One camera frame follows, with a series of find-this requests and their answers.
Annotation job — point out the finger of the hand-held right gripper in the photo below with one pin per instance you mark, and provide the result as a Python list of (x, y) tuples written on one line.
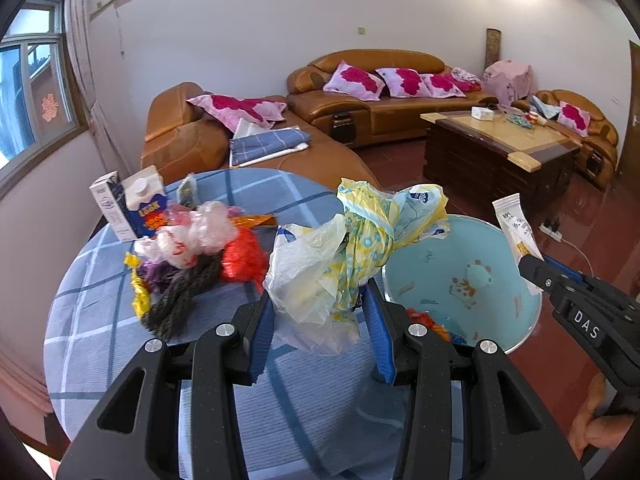
[(565, 270), (537, 272)]

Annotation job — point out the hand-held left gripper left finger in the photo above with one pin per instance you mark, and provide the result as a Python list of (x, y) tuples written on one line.
[(261, 340)]

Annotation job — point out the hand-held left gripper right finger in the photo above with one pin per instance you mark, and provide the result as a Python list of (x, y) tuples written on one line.
[(379, 340)]

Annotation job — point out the white snack wrapper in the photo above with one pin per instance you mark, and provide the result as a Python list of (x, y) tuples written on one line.
[(515, 235)]

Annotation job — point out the teal plastic bin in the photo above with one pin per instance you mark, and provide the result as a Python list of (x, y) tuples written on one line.
[(465, 280)]

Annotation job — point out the yellow floral plastic bag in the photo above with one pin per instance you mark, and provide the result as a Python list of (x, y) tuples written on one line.
[(345, 255)]

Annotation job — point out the orange snack wrapper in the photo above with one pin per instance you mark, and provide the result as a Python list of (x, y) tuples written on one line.
[(255, 220)]

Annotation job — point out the purple snack wrapper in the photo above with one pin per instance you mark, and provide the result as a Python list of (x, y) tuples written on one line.
[(150, 275)]

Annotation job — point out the person's right hand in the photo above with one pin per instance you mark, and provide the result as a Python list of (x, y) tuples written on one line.
[(602, 435)]

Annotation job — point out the white power strip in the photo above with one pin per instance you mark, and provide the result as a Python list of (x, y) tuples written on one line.
[(550, 229)]

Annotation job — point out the red plastic bag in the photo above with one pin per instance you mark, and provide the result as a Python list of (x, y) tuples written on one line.
[(245, 260)]

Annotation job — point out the dark wooden coffee table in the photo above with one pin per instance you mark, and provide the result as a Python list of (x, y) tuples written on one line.
[(500, 160)]

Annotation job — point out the pink clear plastic bag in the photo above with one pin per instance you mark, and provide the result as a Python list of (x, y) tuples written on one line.
[(200, 230)]

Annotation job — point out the orange leather armchair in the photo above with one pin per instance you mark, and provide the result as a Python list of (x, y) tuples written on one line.
[(597, 145)]

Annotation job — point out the yellow candy wrapper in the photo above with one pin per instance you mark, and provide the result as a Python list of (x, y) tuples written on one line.
[(137, 290)]

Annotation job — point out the pink floral cushion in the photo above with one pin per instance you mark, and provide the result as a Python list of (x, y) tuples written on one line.
[(240, 110), (574, 117), (402, 82), (442, 85), (352, 80)]

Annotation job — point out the colourful items on coffee table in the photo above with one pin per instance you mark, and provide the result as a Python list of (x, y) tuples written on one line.
[(525, 120)]

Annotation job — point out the light blue cloth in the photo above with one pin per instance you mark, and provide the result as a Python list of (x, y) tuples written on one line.
[(544, 106)]

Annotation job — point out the dark snack wrapper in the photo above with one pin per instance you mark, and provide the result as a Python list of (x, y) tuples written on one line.
[(189, 191)]

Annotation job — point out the white tissue box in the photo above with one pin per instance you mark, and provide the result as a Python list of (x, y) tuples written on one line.
[(482, 113)]

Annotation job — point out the blue juice carton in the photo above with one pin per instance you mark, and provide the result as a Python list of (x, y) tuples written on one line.
[(145, 205)]

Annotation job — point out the pink covered stand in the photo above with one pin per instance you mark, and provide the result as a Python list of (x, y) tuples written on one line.
[(507, 80)]

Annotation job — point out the folded blue plaid sheet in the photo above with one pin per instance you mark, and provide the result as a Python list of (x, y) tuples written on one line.
[(270, 145)]

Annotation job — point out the white milk carton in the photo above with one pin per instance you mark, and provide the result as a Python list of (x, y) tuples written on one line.
[(112, 205)]

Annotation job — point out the small floral pillow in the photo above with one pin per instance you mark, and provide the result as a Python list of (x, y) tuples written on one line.
[(465, 77)]

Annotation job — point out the orange leather chaise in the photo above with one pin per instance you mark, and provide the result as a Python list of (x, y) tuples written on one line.
[(190, 140)]

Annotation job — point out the orange leather sofa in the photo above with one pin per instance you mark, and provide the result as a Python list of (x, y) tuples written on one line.
[(400, 110)]

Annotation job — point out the rolled patterned mat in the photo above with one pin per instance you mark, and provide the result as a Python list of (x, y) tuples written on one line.
[(493, 47)]

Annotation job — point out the pale curtain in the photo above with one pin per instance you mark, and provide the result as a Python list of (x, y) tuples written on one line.
[(85, 60)]

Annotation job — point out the window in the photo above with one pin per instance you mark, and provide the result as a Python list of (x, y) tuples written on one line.
[(35, 85)]

